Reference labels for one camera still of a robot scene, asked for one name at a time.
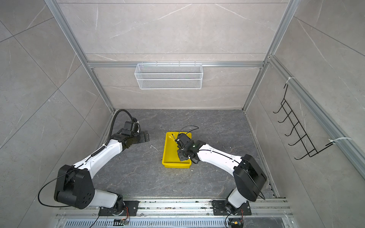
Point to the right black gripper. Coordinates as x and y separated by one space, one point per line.
181 156

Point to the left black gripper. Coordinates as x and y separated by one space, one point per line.
143 139

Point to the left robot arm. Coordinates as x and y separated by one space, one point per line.
74 186

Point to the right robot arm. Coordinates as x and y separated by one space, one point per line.
248 176

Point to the yellow plastic bin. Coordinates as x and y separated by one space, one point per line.
170 157

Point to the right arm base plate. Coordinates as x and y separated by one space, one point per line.
219 208

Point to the aluminium mounting rail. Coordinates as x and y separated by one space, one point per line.
181 213

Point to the white wire mesh basket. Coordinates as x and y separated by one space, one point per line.
169 76

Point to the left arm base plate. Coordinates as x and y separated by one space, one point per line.
129 208

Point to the black wire hook rack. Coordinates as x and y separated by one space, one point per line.
297 129

